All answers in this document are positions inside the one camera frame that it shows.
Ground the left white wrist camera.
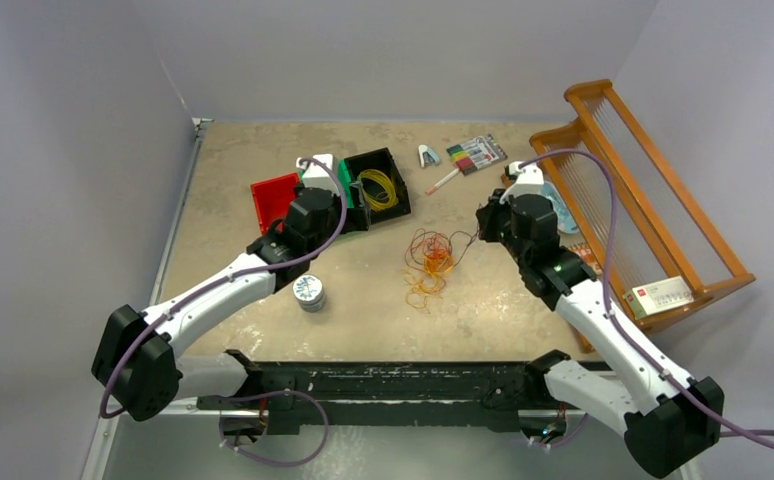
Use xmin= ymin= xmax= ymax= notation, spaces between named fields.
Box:
xmin=296 ymin=153 xmax=339 ymax=195

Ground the white red cardboard box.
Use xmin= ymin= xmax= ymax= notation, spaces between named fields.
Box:
xmin=623 ymin=276 xmax=693 ymax=320

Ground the red plastic bin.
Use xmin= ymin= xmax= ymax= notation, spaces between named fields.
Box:
xmin=250 ymin=173 xmax=299 ymax=234

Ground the blue white plastic packet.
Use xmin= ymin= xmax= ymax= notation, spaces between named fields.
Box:
xmin=541 ymin=181 xmax=580 ymax=235

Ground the loose white marker pen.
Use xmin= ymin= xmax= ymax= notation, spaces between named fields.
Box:
xmin=425 ymin=168 xmax=460 ymax=195

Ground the green plastic bin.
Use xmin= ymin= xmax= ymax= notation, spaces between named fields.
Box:
xmin=334 ymin=159 xmax=353 ymax=203

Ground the round blue white tin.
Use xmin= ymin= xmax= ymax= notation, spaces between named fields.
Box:
xmin=292 ymin=274 xmax=326 ymax=313

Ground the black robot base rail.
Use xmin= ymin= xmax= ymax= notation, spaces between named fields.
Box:
xmin=197 ymin=350 xmax=569 ymax=435

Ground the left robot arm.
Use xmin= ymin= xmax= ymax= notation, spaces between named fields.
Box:
xmin=91 ymin=182 xmax=371 ymax=421

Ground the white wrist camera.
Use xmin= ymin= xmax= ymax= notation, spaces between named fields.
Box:
xmin=296 ymin=153 xmax=339 ymax=195
xmin=500 ymin=161 xmax=545 ymax=204

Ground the marker pen pack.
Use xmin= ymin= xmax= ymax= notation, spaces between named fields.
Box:
xmin=446 ymin=134 xmax=508 ymax=176

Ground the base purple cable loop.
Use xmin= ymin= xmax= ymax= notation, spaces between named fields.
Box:
xmin=217 ymin=385 xmax=333 ymax=468

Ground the black plastic bin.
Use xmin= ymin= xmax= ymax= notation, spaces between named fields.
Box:
xmin=344 ymin=147 xmax=412 ymax=224

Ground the wooden rack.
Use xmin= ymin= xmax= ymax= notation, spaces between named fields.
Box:
xmin=530 ymin=79 xmax=755 ymax=334

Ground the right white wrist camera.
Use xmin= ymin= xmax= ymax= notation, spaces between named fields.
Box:
xmin=500 ymin=161 xmax=545 ymax=204

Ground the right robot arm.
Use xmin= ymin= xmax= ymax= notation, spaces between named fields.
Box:
xmin=476 ymin=188 xmax=725 ymax=478

